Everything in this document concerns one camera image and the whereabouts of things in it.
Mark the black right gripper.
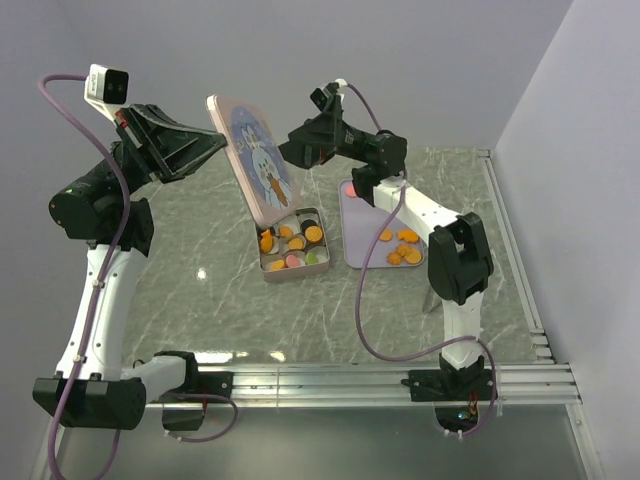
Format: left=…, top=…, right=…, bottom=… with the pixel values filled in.
left=272, top=96, right=372, bottom=173

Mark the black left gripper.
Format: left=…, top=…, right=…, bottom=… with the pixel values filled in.
left=88, top=103, right=229, bottom=203

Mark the silver tin lid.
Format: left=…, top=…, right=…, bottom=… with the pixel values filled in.
left=206, top=95, right=302, bottom=227

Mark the black round cookie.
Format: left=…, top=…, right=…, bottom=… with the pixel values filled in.
left=300, top=219, right=318, bottom=233

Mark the orange round biscuit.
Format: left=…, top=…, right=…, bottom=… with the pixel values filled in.
left=304, top=225, right=324, bottom=243

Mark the plain orange scalloped cookie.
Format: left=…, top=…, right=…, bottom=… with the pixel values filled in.
left=288, top=237, right=305, bottom=251

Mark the orange fish cookie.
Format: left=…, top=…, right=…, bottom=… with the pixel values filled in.
left=259, top=229, right=275, bottom=254
left=397, top=229, right=420, bottom=244

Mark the green round cookie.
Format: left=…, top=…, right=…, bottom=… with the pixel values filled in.
left=305, top=252, right=320, bottom=265

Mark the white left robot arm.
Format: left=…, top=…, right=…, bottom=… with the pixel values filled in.
left=32, top=104, right=227, bottom=430

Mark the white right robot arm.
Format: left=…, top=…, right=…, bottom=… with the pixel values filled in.
left=279, top=79, right=494, bottom=399

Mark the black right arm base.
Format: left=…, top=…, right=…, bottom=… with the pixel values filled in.
left=400, top=368, right=498, bottom=437

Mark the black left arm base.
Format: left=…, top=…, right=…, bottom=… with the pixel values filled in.
left=160, top=371, right=234, bottom=434

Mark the square cookie tin box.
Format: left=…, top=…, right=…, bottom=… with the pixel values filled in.
left=255, top=207, right=330, bottom=283

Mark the plain orange round cookie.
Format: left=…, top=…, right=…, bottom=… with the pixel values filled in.
left=379, top=229, right=393, bottom=242

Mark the orange dotted round cookie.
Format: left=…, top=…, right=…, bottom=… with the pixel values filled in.
left=269, top=259, right=287, bottom=271

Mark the orange flower cookie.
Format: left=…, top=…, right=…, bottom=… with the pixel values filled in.
left=386, top=252, right=403, bottom=265
left=396, top=243, right=413, bottom=257

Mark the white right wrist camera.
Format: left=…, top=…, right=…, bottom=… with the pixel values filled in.
left=310, top=78, right=348, bottom=111

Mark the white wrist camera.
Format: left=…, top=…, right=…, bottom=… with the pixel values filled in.
left=83, top=64, right=129, bottom=122
left=310, top=78, right=348, bottom=111

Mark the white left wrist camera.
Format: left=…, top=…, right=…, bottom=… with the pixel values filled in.
left=83, top=64, right=129, bottom=122

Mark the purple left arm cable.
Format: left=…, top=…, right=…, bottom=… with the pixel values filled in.
left=37, top=73, right=133, bottom=480

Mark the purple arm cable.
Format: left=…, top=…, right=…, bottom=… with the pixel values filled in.
left=37, top=73, right=133, bottom=480
left=339, top=79, right=499, bottom=438

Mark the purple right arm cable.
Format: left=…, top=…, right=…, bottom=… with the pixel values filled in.
left=339, top=79, right=499, bottom=438

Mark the aluminium mounting rail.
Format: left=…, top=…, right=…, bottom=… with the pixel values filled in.
left=203, top=363, right=582, bottom=408

